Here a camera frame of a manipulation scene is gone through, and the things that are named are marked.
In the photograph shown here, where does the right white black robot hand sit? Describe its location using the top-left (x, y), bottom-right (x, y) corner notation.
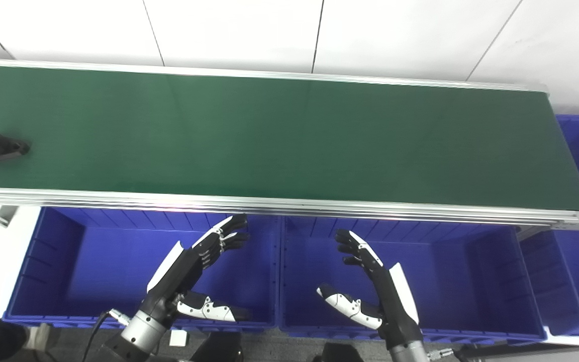
top-left (317, 230), bottom-right (423, 348)

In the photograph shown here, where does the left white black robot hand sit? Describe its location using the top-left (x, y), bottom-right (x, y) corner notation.
top-left (141, 214), bottom-right (251, 323)

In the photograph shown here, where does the green conveyor belt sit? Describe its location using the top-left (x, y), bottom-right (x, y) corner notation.
top-left (0, 58), bottom-right (579, 232)

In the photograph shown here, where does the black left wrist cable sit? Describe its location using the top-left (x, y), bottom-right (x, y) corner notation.
top-left (81, 309), bottom-right (130, 362)

